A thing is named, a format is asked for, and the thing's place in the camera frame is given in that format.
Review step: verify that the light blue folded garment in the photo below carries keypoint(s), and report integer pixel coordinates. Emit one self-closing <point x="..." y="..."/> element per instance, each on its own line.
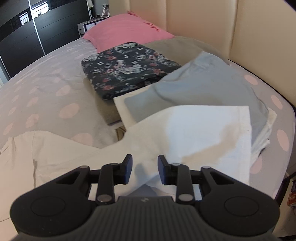
<point x="204" y="74"/>

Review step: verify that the pink pillow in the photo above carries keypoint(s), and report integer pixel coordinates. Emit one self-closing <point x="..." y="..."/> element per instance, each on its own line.
<point x="124" y="28"/>

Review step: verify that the cream white t-shirt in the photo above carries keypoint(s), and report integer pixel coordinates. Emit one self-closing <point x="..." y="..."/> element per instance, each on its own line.
<point x="194" y="135"/>

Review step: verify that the beige padded headboard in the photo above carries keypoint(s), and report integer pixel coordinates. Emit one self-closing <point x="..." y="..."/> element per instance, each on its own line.
<point x="257" y="35"/>

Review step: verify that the beige olive folded garment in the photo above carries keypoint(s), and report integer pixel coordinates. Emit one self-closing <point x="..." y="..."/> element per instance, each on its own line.
<point x="179" y="49"/>

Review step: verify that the dark floral folded garment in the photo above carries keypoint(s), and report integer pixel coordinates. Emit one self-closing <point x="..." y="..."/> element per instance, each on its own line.
<point x="124" y="68"/>

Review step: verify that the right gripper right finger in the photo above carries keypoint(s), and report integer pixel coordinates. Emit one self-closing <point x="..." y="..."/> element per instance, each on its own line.
<point x="164" y="170"/>

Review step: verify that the white bedside cabinet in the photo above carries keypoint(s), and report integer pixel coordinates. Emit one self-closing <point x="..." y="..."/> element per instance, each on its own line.
<point x="85" y="26"/>

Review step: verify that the white folded shirt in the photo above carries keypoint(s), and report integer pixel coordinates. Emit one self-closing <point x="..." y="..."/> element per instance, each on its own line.
<point x="139" y="104"/>

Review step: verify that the black wardrobe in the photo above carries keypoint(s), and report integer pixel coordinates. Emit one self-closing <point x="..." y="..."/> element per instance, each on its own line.
<point x="32" y="29"/>

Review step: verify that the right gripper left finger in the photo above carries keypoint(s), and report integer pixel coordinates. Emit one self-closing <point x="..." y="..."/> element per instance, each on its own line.
<point x="126" y="168"/>

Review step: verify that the grey pink-dotted bed sheet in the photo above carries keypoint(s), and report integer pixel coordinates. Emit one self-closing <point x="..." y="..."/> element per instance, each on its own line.
<point x="53" y="94"/>

